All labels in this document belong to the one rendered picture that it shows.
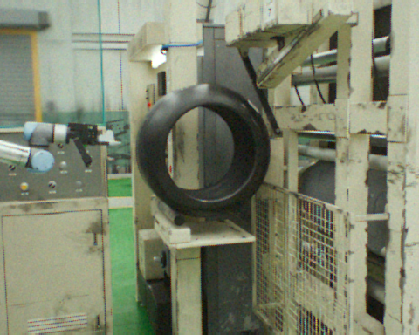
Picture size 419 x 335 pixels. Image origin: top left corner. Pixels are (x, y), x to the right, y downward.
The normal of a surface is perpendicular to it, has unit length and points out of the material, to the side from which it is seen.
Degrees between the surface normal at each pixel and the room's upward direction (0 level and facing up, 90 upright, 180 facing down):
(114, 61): 90
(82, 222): 90
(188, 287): 90
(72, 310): 90
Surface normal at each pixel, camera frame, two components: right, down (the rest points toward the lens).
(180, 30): 0.27, 0.10
